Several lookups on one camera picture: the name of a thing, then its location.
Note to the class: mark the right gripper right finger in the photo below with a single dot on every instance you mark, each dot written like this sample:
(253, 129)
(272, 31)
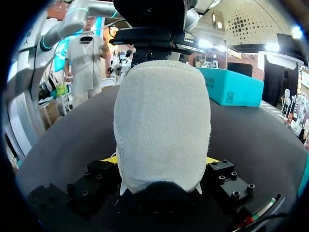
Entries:
(229, 180)

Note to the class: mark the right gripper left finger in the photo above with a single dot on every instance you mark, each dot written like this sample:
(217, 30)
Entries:
(91, 183)

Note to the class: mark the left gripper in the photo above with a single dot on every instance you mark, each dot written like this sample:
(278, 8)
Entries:
(149, 21)

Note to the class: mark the white suede shoe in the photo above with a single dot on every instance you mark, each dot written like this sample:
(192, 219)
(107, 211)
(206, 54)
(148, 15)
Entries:
(161, 120)

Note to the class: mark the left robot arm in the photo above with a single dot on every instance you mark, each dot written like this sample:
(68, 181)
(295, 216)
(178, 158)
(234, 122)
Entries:
(72, 21)

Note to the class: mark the teal box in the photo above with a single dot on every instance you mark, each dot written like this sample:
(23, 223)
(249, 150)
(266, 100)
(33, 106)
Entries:
(231, 89)
(304, 183)

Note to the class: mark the person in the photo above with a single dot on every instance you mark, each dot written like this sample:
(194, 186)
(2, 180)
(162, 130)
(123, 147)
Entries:
(84, 62)

